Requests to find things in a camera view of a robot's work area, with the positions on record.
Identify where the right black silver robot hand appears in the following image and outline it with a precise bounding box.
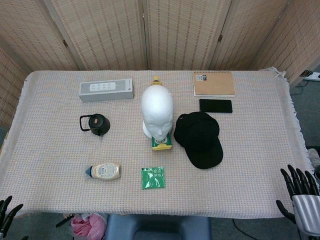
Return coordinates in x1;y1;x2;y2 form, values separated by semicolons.
275;164;320;237

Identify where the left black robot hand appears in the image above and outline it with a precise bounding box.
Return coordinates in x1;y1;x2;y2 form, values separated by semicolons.
0;195;24;238

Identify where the black baseball cap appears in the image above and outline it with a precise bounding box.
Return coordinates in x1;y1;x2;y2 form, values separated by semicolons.
173;111;224;170

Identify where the white foam mannequin head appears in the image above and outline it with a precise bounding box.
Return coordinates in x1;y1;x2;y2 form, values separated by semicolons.
140;85;174;141

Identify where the grey shoe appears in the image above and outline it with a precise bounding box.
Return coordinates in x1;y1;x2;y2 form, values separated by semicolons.
307;148;320;168

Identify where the black stand leg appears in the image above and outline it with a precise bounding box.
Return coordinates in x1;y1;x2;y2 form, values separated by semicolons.
55;213;75;228

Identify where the pink plastic bag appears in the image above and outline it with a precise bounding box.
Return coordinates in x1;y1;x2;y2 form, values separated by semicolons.
71;213;107;240

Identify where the pale woven tablecloth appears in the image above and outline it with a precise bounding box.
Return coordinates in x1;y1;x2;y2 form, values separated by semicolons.
0;66;316;221

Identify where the cream squeeze sauce bottle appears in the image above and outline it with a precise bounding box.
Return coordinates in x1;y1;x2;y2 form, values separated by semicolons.
85;162;123;180

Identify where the white floor power strip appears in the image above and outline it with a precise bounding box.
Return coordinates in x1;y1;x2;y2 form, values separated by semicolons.
299;70;320;81

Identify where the black lidded cup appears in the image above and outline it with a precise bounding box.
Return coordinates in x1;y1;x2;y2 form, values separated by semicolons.
79;113;111;137

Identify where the black smartphone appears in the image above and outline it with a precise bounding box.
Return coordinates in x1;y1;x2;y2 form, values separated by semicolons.
198;98;233;114

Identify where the blue padded seat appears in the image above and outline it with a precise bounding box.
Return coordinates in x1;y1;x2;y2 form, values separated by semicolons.
106;214;212;240

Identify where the green sachet packet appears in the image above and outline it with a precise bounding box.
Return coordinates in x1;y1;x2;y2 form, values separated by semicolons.
140;166;167;190

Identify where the brown spiral notebook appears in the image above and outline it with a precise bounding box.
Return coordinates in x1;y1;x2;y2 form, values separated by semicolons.
192;70;237;98

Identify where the yellow green drink carton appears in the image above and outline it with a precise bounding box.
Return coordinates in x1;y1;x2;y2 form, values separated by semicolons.
151;132;173;152

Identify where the grey power strip box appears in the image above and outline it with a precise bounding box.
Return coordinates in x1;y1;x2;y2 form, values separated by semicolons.
78;78;135;103

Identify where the yellow capped bottle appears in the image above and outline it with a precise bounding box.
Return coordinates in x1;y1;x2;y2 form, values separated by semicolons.
151;75;163;88

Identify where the woven folding screen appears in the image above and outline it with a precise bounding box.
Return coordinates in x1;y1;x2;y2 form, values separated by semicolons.
0;0;320;128

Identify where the black floor cable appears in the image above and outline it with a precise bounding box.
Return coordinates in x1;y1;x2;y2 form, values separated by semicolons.
232;218;258;240

